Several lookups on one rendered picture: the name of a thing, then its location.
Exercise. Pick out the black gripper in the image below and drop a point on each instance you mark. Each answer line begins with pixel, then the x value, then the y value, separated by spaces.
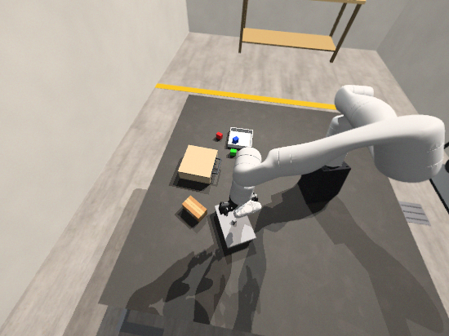
pixel 223 206

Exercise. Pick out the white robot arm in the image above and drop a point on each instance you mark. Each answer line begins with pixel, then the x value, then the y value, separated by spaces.
pixel 407 149

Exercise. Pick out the brown cardboard box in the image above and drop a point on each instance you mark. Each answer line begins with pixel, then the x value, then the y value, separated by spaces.
pixel 194 208

